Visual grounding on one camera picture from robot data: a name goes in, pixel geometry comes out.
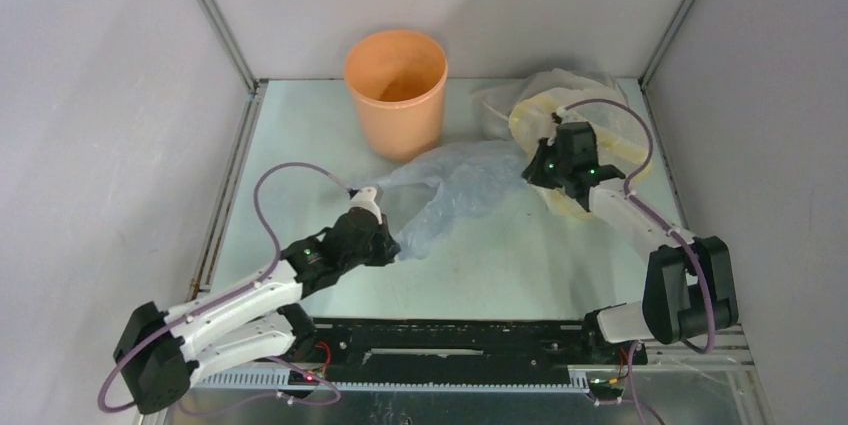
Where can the orange plastic trash bin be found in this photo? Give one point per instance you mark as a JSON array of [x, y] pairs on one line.
[[397, 80]]

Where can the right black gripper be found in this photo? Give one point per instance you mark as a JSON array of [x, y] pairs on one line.
[[539, 170]]

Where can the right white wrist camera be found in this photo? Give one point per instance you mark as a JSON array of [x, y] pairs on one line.
[[562, 115]]

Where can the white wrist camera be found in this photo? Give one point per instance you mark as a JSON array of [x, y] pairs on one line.
[[366, 198], [562, 115]]

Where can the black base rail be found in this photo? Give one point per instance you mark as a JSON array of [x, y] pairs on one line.
[[419, 352]]

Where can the clear white plastic bag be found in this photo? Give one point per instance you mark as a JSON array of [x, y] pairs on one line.
[[494, 104]]

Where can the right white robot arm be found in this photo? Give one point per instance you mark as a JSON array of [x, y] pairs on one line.
[[688, 292]]

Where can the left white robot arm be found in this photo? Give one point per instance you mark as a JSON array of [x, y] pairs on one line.
[[163, 353]]

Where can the blue plastic trash bag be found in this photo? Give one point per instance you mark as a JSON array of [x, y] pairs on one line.
[[426, 197]]

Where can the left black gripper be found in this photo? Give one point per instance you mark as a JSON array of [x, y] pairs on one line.
[[388, 247]]

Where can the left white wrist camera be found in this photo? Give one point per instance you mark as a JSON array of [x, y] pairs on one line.
[[366, 198]]

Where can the aluminium frame front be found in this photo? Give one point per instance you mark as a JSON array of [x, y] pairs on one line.
[[667, 384]]

